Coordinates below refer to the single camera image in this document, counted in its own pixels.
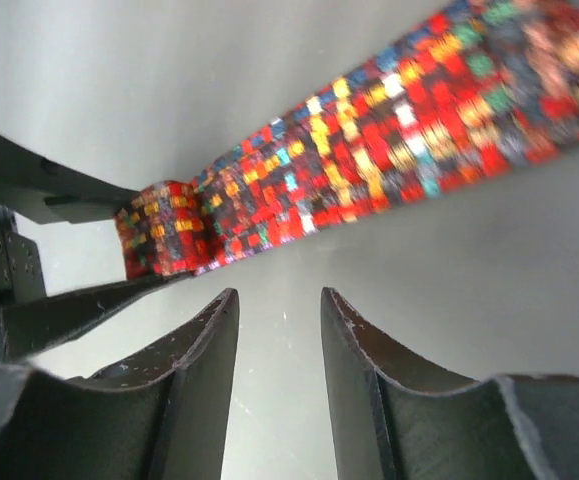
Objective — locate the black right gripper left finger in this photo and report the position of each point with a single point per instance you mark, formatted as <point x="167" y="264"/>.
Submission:
<point x="160" y="413"/>

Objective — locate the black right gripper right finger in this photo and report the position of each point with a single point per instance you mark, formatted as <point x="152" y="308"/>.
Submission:
<point x="396" y="415"/>

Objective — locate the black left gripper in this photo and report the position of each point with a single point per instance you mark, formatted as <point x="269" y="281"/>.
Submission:
<point x="47" y="192"/>

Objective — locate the red multicolour checked tie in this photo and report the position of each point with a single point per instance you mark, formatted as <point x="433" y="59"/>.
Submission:
<point x="477" y="90"/>

